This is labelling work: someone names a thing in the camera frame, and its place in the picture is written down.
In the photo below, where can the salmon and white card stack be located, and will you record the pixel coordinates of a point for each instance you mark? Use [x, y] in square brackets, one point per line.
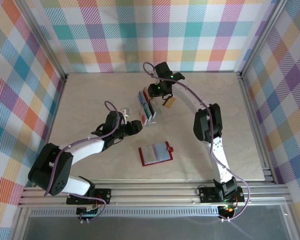
[143, 117]

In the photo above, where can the clear acrylic card stand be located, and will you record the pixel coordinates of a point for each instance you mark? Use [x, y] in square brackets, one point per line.
[155, 112]

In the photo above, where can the red leather card holder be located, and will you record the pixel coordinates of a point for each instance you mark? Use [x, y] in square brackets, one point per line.
[155, 153]

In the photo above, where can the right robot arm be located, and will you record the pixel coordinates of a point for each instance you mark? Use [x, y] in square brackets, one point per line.
[220, 155]

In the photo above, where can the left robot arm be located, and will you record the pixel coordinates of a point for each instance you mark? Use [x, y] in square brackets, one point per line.
[87, 148]

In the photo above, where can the red card stack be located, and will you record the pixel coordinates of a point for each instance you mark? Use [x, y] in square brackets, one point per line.
[145, 94]

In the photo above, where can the gold card with black stripe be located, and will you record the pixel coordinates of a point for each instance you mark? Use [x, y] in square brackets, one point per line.
[171, 103]

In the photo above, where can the blue VIP card stack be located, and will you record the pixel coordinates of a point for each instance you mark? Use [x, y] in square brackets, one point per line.
[141, 98]

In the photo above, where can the black card stack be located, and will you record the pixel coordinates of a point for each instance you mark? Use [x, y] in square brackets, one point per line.
[151, 108]

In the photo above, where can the green AION card stack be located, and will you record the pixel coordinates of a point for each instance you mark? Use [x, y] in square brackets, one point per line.
[147, 110]

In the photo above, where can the small circuit board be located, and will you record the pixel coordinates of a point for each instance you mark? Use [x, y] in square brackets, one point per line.
[227, 211]
[90, 213]

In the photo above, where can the aluminium front rail assembly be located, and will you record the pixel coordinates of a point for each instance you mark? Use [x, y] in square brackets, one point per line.
[152, 192]

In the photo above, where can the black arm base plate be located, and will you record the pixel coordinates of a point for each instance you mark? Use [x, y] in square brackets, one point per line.
[206, 195]
[105, 193]

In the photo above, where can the aluminium side rail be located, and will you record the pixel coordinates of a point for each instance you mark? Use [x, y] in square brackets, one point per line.
[54, 112]
[250, 105]

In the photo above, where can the aluminium corner post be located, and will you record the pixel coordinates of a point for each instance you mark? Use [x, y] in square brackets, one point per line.
[42, 37]
[261, 37]

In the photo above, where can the aluminium frame leg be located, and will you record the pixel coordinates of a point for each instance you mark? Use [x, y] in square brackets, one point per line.
[290, 225]
[19, 225]

